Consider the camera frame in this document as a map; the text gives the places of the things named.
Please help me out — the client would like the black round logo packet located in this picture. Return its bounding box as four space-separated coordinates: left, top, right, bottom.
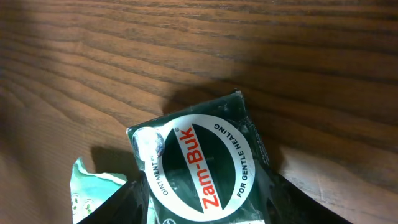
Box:
126 90 275 223

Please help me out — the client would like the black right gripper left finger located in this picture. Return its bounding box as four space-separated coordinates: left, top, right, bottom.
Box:
78 171 149 224

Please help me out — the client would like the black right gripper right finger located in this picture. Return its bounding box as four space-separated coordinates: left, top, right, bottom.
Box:
264 169 351 224

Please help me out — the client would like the light green candy packet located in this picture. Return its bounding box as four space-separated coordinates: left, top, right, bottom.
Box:
70 157 156 224

